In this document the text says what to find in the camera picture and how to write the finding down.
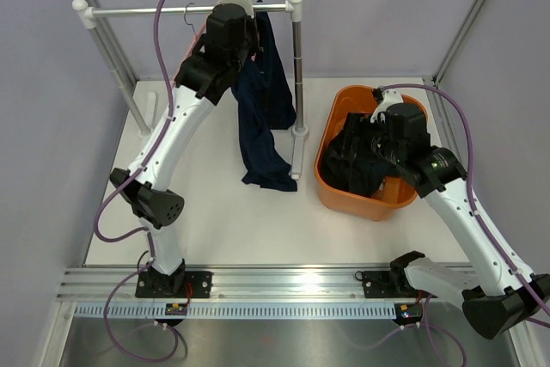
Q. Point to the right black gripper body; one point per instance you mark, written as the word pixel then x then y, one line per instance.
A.
pixel 374 143

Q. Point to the dark green shorts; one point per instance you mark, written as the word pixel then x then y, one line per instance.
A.
pixel 348 166

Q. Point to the navy blue shorts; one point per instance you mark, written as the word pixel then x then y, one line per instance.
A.
pixel 264 105

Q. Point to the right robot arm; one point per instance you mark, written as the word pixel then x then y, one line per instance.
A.
pixel 503 290

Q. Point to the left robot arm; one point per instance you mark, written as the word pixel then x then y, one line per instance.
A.
pixel 230 38

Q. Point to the orange plastic basket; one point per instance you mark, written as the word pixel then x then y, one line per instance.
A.
pixel 392 196

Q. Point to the metal clothes rack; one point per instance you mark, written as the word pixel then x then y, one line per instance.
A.
pixel 91 16

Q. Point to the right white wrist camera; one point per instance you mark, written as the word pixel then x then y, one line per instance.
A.
pixel 384 98

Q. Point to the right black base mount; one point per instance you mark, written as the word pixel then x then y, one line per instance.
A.
pixel 386 284

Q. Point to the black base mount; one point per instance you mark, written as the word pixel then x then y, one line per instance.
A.
pixel 386 284
pixel 195 284

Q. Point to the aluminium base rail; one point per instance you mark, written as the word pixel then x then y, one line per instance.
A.
pixel 248 283

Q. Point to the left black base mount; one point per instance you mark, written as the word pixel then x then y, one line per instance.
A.
pixel 195 284

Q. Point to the white slotted cable duct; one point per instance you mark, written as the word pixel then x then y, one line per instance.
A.
pixel 240 311

